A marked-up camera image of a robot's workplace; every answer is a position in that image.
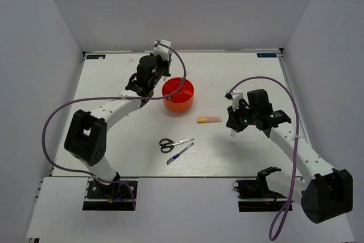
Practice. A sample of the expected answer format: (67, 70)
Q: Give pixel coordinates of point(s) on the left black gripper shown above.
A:
(166, 63)

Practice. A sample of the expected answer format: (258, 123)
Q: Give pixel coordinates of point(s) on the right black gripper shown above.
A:
(232, 122)

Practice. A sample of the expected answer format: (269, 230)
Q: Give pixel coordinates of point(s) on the orange capped glue stick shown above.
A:
(233, 133)

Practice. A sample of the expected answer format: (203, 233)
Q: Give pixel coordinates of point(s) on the yellow orange highlighter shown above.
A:
(215, 119)

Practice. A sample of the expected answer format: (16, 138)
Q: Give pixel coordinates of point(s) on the black handled scissors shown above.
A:
(167, 145)

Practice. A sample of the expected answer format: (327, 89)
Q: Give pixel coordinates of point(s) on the blue ballpoint pen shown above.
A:
(173, 158)

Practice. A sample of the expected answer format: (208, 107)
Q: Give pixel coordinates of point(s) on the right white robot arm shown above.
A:
(323, 192)

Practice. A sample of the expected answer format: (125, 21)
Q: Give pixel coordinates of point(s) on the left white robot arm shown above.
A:
(87, 134)

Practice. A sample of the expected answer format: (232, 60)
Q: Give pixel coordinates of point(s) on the orange round desk organizer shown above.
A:
(180, 101)

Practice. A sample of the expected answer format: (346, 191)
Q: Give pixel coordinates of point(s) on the left blue corner label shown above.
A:
(95, 57)

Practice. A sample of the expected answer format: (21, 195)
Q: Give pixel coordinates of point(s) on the blue corner label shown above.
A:
(266, 55)
(95, 57)

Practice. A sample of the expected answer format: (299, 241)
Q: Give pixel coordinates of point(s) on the right blue corner label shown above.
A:
(266, 55)

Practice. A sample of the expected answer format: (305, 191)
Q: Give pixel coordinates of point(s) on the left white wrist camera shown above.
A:
(162, 48)

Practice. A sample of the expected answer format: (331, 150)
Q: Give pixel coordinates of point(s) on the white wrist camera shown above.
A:
(162, 48)
(234, 95)

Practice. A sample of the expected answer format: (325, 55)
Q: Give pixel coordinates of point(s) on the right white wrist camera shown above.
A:
(234, 95)

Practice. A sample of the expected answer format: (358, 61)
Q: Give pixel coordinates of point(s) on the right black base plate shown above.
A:
(251, 199)

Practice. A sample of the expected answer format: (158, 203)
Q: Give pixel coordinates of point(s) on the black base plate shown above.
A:
(99, 197)
(251, 199)

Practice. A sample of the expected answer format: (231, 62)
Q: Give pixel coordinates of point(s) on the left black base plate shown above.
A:
(99, 197)

